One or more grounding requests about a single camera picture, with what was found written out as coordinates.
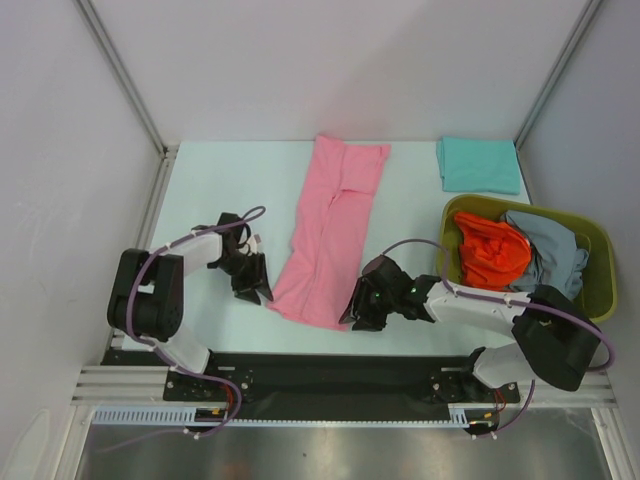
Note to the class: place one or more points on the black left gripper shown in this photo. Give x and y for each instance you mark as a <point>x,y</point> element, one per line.
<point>257,275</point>

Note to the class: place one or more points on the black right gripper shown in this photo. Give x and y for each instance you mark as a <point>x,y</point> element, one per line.
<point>368,322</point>

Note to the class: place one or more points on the pink t shirt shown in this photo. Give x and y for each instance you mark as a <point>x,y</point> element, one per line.
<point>332,218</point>

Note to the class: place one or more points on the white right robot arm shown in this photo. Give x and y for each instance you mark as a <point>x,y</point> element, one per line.
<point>549,339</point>

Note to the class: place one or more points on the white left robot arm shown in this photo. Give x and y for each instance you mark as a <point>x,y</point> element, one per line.
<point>147,297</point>

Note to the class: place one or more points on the orange t shirt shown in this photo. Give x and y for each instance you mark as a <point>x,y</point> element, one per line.
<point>492,254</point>

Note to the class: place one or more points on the folded teal t shirt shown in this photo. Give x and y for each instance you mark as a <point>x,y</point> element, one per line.
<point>478,166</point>

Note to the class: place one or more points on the grey blue t shirt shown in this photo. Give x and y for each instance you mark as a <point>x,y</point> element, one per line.
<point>556,259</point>

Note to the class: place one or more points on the olive green plastic basket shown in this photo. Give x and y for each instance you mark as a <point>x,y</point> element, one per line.
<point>598,296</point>

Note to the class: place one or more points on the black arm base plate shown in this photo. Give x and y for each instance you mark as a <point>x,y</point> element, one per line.
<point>394,386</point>

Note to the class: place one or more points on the grey slotted cable duct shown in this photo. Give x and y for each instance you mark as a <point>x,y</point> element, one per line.
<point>205,418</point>

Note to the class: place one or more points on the aluminium frame rail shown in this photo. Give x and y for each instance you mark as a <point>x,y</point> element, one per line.
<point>144,385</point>

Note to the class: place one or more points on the left aluminium corner post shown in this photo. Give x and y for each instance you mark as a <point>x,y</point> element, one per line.
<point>114,61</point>

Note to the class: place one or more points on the aluminium corner post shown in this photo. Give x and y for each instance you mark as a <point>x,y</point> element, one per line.
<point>114,61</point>
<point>579,31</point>

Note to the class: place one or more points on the right aluminium corner post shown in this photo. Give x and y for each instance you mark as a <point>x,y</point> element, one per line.
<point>579,31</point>

